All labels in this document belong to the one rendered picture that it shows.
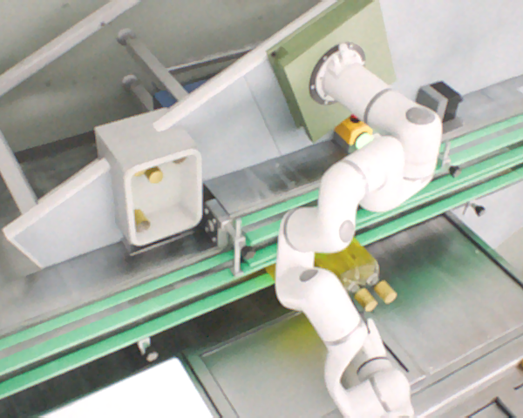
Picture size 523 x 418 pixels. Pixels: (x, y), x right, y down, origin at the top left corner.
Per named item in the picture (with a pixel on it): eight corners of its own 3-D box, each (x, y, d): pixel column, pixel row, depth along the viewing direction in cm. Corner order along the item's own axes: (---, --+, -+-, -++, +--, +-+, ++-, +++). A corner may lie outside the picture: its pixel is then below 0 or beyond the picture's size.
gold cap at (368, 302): (352, 300, 167) (363, 313, 164) (355, 291, 165) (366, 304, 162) (364, 295, 169) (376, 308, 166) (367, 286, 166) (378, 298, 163)
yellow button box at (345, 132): (331, 138, 185) (348, 153, 180) (335, 114, 180) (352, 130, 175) (353, 131, 188) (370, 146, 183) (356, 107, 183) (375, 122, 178)
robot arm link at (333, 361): (356, 306, 138) (404, 386, 144) (298, 337, 139) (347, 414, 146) (364, 326, 130) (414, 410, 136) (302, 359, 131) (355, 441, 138)
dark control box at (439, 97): (412, 111, 196) (432, 126, 191) (418, 86, 191) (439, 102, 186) (435, 103, 200) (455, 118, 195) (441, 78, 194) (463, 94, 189)
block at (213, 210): (201, 231, 170) (215, 250, 166) (201, 202, 164) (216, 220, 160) (214, 226, 172) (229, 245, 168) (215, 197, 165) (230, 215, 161)
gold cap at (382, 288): (383, 278, 168) (395, 290, 165) (386, 284, 171) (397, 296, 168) (371, 287, 168) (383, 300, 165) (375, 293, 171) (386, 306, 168)
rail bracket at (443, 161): (416, 150, 186) (450, 179, 178) (421, 127, 181) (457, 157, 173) (427, 145, 188) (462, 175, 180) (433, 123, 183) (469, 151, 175)
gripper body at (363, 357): (387, 382, 155) (368, 342, 163) (396, 354, 149) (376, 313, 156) (356, 390, 154) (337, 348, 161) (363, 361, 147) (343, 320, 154)
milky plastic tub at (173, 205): (117, 225, 163) (132, 249, 157) (107, 147, 148) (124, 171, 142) (185, 201, 170) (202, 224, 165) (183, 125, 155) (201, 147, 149)
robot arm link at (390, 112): (402, 78, 149) (456, 117, 139) (395, 128, 158) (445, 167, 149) (365, 94, 145) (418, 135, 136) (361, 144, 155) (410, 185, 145)
